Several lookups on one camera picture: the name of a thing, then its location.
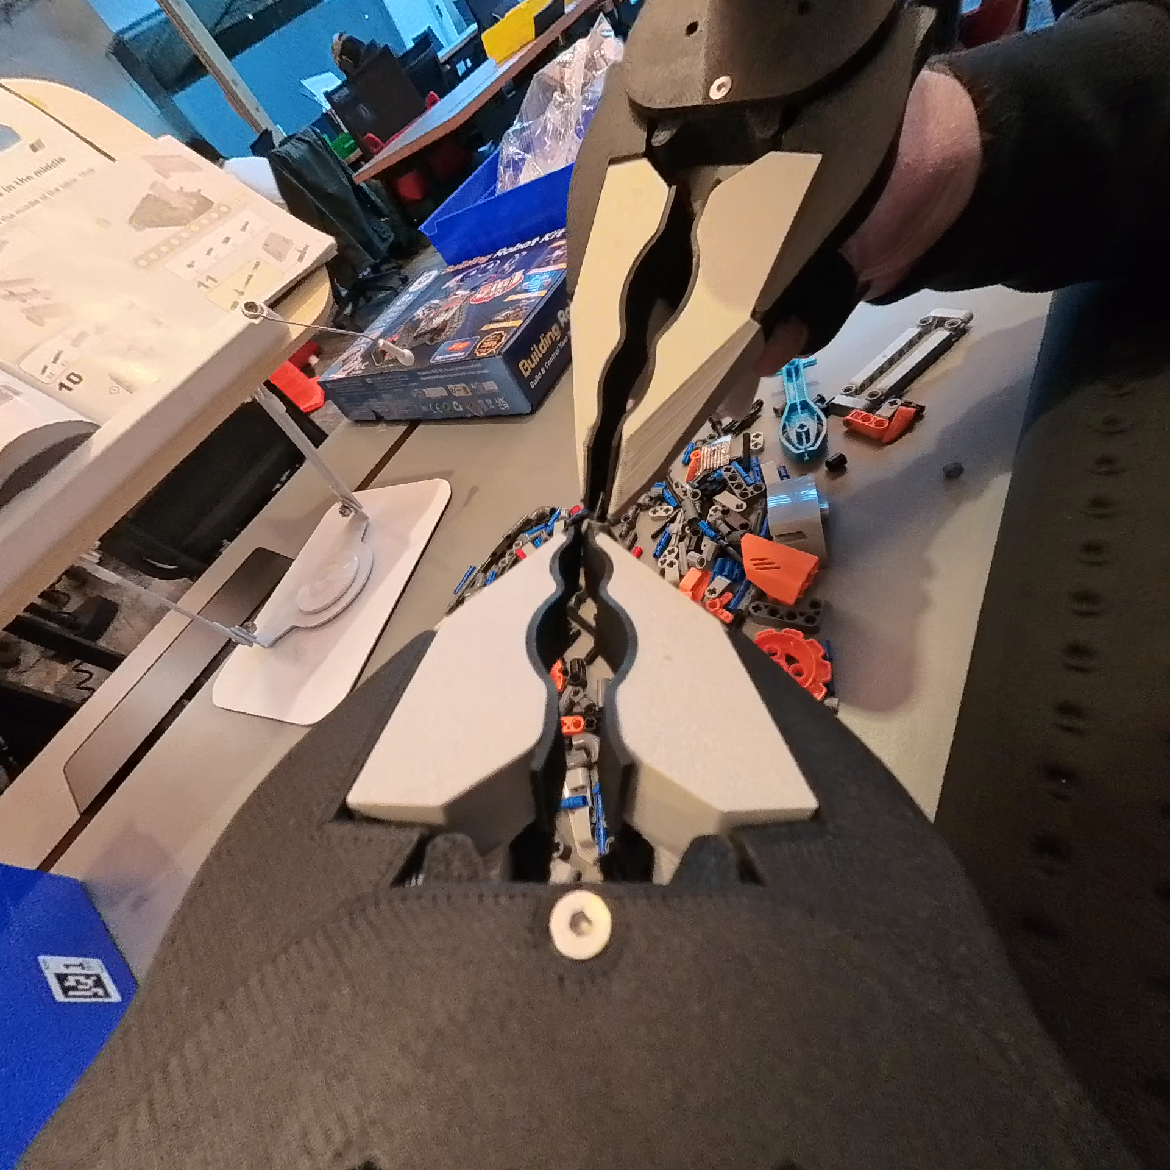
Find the person's right hand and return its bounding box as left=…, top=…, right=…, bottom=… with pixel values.
left=755, top=73, right=991, bottom=375

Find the blue cardboard kit box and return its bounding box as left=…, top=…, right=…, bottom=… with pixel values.
left=320, top=238, right=590, bottom=424

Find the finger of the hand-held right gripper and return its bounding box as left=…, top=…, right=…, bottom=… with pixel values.
left=572, top=154, right=685, bottom=516
left=600, top=150, right=827, bottom=516

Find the white book stand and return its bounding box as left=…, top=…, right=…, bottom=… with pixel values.
left=0, top=77, right=454, bottom=726

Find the orange panel piece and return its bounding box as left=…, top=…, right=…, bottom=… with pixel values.
left=739, top=531, right=824, bottom=608

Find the grey frame with orange bracket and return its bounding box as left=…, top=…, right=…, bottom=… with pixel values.
left=833, top=307, right=975, bottom=445

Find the instruction booklet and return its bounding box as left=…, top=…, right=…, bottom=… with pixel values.
left=0, top=125, right=340, bottom=522

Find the person's right forearm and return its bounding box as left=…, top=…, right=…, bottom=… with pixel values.
left=905, top=0, right=1170, bottom=297

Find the turquoise connector piece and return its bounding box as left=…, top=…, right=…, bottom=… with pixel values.
left=775, top=355, right=828, bottom=458

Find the pile of plastic building pieces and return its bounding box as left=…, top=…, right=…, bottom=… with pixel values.
left=448, top=394, right=842, bottom=860

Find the black bag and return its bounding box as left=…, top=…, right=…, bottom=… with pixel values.
left=266, top=127, right=418, bottom=283

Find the small red object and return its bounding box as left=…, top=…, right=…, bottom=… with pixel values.
left=271, top=353, right=330, bottom=416

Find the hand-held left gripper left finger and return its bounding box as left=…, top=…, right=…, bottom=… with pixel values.
left=348, top=530, right=586, bottom=874

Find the white panel piece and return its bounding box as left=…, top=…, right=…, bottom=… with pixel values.
left=763, top=478, right=833, bottom=558

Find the clear plastic parts bag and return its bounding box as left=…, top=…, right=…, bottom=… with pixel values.
left=497, top=15, right=626, bottom=193

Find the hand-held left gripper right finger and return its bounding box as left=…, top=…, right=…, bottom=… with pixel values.
left=589, top=530, right=819, bottom=874

